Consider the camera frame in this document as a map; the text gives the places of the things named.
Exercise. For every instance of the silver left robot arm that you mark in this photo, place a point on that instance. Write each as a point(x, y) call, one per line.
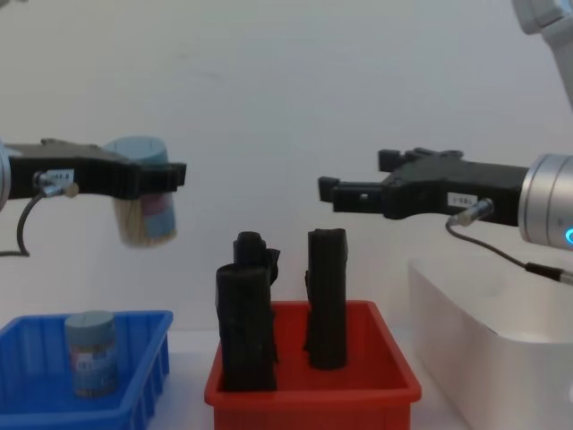
point(3, 177)

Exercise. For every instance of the toothpick jar with blue lid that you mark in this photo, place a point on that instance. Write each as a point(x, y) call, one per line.
point(150, 219)
point(91, 354)

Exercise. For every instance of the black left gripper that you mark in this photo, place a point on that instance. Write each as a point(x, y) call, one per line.
point(89, 172)

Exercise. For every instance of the blue plastic bin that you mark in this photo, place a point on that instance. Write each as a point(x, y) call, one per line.
point(36, 403)

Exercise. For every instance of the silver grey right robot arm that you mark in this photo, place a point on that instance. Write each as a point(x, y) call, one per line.
point(548, 201)

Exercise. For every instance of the white plastic box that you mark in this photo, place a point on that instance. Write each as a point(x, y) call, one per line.
point(492, 367)

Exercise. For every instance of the black rolled cloth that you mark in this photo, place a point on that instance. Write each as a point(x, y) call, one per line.
point(327, 295)
point(246, 331)

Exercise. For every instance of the red plastic bin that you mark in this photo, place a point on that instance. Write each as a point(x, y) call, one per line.
point(313, 407)

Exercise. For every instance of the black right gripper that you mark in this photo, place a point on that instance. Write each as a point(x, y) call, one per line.
point(447, 183)

